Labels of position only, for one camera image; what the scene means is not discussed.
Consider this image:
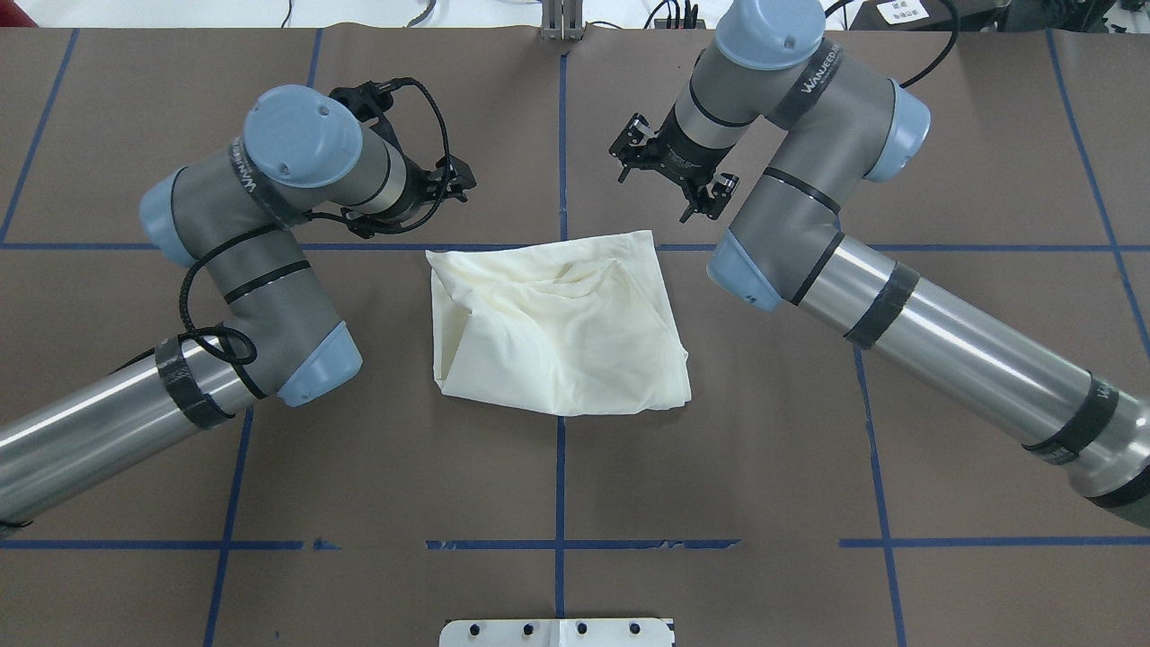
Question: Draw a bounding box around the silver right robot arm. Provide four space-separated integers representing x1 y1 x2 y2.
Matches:
601 3 1147 539

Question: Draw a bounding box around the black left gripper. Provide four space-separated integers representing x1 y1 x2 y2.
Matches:
400 155 477 217

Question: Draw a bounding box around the cream long-sleeve cat shirt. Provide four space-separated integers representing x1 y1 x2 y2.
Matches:
426 230 693 417

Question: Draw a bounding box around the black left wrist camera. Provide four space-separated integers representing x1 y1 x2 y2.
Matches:
328 80 403 151

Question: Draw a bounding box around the grey aluminium frame post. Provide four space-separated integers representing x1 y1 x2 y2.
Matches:
539 0 587 41

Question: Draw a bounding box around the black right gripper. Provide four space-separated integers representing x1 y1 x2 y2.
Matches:
608 108 739 224

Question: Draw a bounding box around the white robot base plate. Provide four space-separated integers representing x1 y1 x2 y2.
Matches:
438 617 677 646

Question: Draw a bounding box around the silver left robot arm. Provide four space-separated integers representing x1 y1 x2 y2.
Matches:
1 77 476 537

